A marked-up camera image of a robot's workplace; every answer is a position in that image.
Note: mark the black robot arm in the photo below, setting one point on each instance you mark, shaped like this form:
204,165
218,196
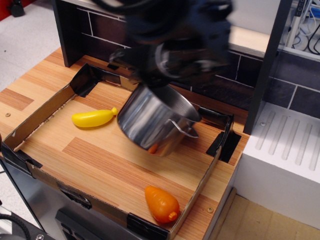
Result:
184,41

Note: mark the stainless steel pot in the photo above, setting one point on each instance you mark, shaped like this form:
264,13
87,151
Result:
157,119

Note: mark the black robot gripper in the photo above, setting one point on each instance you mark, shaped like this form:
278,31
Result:
141,61

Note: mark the cardboard fence with black tape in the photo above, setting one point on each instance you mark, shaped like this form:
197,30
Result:
101,168

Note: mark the black object on floor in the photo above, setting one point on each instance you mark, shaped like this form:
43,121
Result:
16,8

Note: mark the white dish drainer sink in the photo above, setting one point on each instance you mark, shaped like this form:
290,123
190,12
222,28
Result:
280,165

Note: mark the yellow plastic banana toy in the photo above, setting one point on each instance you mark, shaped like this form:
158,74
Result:
93,118

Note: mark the dark grey shelf frame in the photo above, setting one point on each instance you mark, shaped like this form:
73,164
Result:
73,18

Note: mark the orange plastic carrot toy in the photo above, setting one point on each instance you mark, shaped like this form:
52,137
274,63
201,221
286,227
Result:
163,206

